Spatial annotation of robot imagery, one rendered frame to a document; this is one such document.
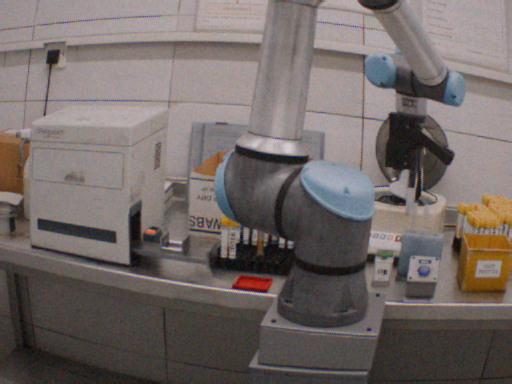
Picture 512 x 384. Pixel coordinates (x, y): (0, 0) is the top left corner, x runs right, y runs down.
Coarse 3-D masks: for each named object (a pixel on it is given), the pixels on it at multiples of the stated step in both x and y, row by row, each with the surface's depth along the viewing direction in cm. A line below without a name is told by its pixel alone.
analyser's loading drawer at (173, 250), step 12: (132, 240) 188; (168, 240) 186; (132, 252) 182; (144, 252) 181; (156, 252) 181; (168, 252) 181; (180, 252) 180; (192, 252) 183; (204, 252) 184; (216, 252) 185
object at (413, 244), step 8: (408, 232) 183; (416, 232) 183; (432, 232) 183; (408, 240) 181; (416, 240) 181; (424, 240) 180; (432, 240) 179; (440, 240) 179; (400, 248) 182; (408, 248) 182; (416, 248) 181; (424, 248) 180; (432, 248) 180; (440, 248) 179; (400, 256) 183; (408, 256) 182; (432, 256) 180; (440, 256) 182; (400, 264) 183; (408, 264) 182; (400, 272) 183; (400, 280) 182
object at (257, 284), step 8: (240, 280) 180; (248, 280) 180; (256, 280) 180; (264, 280) 180; (272, 280) 179; (232, 288) 175; (240, 288) 175; (248, 288) 174; (256, 288) 174; (264, 288) 174
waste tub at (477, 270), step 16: (464, 240) 178; (480, 240) 183; (496, 240) 182; (464, 256) 176; (480, 256) 171; (496, 256) 170; (464, 272) 172; (480, 272) 171; (496, 272) 171; (464, 288) 173; (480, 288) 172; (496, 288) 172
